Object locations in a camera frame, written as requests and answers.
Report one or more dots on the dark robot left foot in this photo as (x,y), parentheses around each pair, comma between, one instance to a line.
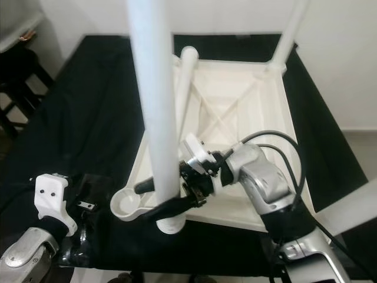
(125,278)

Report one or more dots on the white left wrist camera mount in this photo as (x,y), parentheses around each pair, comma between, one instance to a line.
(53,197)

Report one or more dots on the black round stool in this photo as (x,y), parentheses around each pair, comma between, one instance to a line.
(20,82)

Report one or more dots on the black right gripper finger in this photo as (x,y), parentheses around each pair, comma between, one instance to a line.
(145,186)
(168,211)

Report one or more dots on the clear tape patch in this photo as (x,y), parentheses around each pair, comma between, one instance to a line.
(85,244)

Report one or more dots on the dark robot foot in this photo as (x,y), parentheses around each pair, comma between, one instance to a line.
(198,279)
(125,278)

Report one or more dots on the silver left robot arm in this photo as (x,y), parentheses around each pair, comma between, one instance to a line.
(29,259)

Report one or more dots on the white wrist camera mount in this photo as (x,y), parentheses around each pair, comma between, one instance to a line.
(197,154)
(53,197)

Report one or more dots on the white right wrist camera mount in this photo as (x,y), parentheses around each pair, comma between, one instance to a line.
(197,154)

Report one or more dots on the dark robot right foot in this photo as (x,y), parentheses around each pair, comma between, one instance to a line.
(198,279)

